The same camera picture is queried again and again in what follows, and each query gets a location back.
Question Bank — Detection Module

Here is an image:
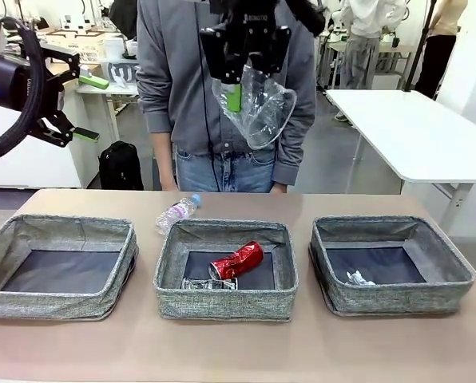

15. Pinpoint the grey fabric basket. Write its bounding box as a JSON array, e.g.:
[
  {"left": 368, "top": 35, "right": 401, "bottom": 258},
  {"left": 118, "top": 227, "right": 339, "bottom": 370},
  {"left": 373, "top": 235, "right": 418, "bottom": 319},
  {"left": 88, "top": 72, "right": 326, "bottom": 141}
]
[
  {"left": 0, "top": 214, "right": 139, "bottom": 322},
  {"left": 308, "top": 215, "right": 475, "bottom": 318},
  {"left": 153, "top": 218, "right": 299, "bottom": 322}
]

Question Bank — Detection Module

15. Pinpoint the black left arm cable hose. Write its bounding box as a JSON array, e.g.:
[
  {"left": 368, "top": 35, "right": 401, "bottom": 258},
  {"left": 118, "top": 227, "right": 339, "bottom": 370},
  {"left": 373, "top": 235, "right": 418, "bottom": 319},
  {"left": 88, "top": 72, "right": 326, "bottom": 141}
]
[{"left": 0, "top": 15, "right": 50, "bottom": 164}]

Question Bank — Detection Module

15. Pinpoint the crushed clear blue-capped bottle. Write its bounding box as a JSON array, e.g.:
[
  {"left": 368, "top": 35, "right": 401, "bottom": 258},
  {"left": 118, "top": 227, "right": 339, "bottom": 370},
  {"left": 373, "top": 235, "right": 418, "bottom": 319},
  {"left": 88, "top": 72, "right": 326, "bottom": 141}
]
[{"left": 154, "top": 194, "right": 202, "bottom": 236}]

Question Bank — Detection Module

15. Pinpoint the black tripod pole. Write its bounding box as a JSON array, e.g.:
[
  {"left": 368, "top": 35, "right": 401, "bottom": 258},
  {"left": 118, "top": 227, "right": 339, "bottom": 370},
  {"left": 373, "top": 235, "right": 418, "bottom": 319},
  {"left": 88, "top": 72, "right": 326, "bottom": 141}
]
[{"left": 404, "top": 0, "right": 439, "bottom": 92}]

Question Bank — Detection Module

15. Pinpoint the person's right forearm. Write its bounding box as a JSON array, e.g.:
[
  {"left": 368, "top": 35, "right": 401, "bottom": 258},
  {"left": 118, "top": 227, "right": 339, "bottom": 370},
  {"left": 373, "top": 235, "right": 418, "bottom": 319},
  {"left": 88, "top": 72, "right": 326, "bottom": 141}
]
[{"left": 148, "top": 119, "right": 180, "bottom": 185}]

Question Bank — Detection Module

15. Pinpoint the person in grey shirt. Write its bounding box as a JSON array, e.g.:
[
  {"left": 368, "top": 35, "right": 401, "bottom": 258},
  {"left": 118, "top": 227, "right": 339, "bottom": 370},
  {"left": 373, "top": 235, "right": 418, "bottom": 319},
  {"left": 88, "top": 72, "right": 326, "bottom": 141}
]
[{"left": 136, "top": 0, "right": 317, "bottom": 193}]

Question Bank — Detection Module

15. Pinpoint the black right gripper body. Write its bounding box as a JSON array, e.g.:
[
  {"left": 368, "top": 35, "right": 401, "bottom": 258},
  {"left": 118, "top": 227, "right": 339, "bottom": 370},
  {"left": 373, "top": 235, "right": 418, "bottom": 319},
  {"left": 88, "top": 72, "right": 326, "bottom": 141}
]
[{"left": 209, "top": 0, "right": 281, "bottom": 61}]

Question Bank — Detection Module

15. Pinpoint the person's left forearm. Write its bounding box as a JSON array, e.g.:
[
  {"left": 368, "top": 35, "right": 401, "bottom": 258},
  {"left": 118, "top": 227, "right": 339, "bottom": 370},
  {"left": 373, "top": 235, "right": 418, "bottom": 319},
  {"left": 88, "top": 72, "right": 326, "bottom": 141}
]
[{"left": 272, "top": 131, "right": 303, "bottom": 187}]

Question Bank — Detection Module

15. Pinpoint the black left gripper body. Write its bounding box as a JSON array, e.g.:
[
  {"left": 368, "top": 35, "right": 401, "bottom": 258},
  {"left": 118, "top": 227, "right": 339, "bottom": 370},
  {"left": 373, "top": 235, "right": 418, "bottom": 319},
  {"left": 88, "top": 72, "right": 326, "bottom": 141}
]
[{"left": 0, "top": 55, "right": 65, "bottom": 120}]

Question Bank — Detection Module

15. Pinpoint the black backpack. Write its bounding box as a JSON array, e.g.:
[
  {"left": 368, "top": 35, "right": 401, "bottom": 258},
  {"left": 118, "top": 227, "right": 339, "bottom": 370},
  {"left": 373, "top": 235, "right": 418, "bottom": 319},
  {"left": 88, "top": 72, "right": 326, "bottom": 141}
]
[{"left": 98, "top": 140, "right": 145, "bottom": 192}]

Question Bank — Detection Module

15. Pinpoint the person in white clothes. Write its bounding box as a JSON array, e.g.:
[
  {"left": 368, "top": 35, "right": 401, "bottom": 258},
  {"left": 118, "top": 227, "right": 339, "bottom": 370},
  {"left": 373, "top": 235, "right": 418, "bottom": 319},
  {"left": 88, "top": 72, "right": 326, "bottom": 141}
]
[{"left": 339, "top": 0, "right": 407, "bottom": 91}]

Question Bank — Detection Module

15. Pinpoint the clear plastic cup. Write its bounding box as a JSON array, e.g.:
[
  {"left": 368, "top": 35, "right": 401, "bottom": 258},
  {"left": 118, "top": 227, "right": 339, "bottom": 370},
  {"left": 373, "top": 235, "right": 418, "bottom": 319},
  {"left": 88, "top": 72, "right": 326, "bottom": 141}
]
[{"left": 211, "top": 65, "right": 298, "bottom": 151}]

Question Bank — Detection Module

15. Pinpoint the white background desk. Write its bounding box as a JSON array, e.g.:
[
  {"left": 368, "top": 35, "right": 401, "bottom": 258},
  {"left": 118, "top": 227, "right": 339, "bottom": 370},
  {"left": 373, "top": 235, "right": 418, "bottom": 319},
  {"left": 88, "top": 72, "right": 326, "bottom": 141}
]
[{"left": 76, "top": 79, "right": 141, "bottom": 140}]

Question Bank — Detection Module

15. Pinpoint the white plastic crate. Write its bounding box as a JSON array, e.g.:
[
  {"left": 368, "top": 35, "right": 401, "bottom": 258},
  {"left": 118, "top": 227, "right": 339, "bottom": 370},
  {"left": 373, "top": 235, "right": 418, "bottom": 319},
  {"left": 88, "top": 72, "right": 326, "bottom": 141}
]
[{"left": 44, "top": 30, "right": 107, "bottom": 61}]

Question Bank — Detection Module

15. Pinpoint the black pepsi can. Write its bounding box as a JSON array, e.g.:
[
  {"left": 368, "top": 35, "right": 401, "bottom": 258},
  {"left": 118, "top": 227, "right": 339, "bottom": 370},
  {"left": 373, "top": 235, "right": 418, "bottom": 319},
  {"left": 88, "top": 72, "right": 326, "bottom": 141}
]
[{"left": 180, "top": 277, "right": 240, "bottom": 291}]

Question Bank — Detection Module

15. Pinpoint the person in beige top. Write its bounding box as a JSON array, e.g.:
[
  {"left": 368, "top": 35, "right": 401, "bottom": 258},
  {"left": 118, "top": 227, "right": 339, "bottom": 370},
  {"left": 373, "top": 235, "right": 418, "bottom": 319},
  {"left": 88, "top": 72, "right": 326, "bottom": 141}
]
[{"left": 415, "top": 0, "right": 469, "bottom": 100}]

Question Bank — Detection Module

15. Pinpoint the white bin with logo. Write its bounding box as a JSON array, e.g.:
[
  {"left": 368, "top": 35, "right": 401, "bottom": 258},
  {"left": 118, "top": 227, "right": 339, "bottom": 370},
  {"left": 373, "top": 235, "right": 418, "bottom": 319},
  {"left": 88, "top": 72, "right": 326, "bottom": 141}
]
[{"left": 104, "top": 59, "right": 139, "bottom": 87}]

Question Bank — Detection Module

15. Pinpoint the white paper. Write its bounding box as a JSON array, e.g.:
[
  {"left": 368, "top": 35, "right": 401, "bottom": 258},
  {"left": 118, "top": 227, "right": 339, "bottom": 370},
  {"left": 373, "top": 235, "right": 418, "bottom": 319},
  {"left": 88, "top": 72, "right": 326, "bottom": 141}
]
[{"left": 344, "top": 270, "right": 377, "bottom": 287}]

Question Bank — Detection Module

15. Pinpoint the crushed red can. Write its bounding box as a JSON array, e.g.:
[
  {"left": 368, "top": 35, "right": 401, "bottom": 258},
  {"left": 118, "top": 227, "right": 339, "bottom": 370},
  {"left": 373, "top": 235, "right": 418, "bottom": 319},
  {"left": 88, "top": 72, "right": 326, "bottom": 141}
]
[{"left": 208, "top": 240, "right": 265, "bottom": 280}]

